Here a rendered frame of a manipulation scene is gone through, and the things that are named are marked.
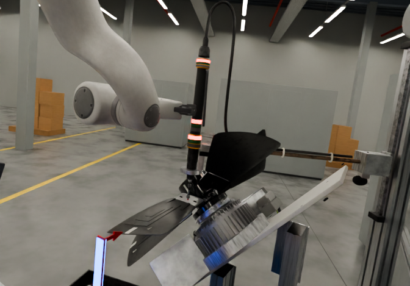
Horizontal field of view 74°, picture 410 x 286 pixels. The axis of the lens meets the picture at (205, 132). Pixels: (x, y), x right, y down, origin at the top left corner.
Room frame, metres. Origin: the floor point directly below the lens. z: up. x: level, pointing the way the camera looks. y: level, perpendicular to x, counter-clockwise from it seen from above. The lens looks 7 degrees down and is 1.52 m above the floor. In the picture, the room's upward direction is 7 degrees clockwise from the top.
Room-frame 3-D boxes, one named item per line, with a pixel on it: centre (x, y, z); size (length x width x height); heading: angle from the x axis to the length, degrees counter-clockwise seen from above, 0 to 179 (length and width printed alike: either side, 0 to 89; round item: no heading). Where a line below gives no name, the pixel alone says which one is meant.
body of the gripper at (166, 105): (0.70, 0.13, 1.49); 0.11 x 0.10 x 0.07; 150
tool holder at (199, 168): (0.88, 0.02, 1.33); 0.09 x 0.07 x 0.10; 95
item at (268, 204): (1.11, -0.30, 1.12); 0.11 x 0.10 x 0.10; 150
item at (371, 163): (0.94, -0.59, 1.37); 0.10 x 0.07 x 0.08; 95
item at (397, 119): (0.94, -0.64, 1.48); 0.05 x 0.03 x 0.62; 5
